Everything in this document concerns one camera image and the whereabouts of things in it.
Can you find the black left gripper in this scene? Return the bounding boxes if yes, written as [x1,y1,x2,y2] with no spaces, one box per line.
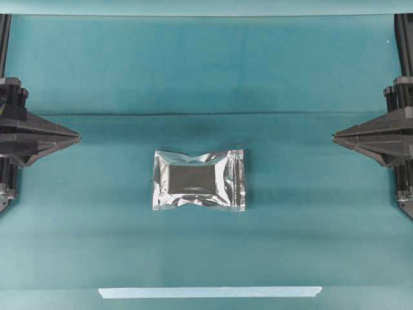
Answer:
[1,77,81,167]

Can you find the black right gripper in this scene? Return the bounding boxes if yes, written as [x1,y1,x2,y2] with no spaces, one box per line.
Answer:
[333,76,412,167]

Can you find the silver zip bag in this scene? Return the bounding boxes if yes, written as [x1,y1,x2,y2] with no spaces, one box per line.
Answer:
[152,149,247,212]

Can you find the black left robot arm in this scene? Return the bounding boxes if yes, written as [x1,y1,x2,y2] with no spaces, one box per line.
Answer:
[1,77,81,211]

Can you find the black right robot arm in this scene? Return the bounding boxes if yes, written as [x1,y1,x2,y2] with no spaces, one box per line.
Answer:
[333,76,412,217]

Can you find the teal table cloth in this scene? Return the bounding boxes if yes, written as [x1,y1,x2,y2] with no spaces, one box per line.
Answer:
[1,15,412,309]

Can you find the light blue tape strip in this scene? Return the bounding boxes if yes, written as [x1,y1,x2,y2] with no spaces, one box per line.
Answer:
[98,286,323,299]

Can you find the black right frame rail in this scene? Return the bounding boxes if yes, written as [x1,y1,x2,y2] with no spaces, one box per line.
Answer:
[394,13,413,76]

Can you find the black frame rail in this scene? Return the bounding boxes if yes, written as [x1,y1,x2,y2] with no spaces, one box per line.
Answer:
[0,14,12,78]
[394,13,413,76]

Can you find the black left frame rail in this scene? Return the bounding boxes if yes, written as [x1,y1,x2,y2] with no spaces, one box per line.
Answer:
[0,14,12,78]

